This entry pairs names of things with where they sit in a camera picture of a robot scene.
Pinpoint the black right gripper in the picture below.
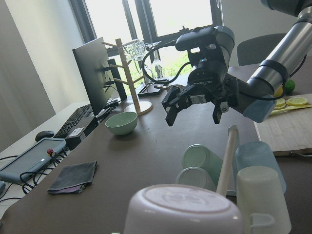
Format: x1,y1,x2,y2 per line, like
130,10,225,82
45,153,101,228
162,45,238,126

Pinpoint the green plastic cup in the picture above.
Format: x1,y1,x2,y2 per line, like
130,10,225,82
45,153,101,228
181,144,223,187

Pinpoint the pink plastic cup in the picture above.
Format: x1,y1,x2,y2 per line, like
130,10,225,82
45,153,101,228
123,184,244,234

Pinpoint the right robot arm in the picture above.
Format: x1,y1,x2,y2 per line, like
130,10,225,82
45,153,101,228
162,0,312,126

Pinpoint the grey plastic cup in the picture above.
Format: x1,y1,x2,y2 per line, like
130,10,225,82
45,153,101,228
175,167,216,192

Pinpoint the light blue plastic cup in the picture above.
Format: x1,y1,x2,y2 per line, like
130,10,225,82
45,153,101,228
233,141,287,193

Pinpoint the cream white plastic cup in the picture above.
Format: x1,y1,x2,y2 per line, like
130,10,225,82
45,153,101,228
236,166,292,234

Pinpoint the wine glass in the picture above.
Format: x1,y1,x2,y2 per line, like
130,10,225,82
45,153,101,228
152,50,164,80

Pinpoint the green ceramic bowl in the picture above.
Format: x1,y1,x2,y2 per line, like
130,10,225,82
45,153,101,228
105,112,138,136

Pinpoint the glass pitcher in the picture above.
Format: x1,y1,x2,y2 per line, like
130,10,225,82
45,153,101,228
122,39,161,62

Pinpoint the lemon slice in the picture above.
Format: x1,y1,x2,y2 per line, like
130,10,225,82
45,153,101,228
286,97,308,106
275,98,286,109

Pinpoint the green lime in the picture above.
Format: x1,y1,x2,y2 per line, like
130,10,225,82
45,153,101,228
285,79,295,95

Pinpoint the wooden cutting board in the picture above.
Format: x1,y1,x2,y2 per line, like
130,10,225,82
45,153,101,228
254,108,312,156

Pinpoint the black computer monitor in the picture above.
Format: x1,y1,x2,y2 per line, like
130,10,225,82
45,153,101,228
72,37,127,116

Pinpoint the black keyboard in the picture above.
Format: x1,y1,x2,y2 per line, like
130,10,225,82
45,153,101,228
54,104,93,138

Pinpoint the grey folded cloth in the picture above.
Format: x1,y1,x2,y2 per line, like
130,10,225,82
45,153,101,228
47,161,98,193

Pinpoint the purple folded cloth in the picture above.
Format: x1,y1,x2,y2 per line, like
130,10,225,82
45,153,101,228
49,185,85,194

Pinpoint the black computer mouse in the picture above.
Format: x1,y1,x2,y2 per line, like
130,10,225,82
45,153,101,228
35,130,55,142

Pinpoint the white wire cup rack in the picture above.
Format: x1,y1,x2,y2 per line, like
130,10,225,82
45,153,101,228
215,124,276,234

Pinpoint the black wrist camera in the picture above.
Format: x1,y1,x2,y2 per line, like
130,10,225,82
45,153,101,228
175,27,218,51

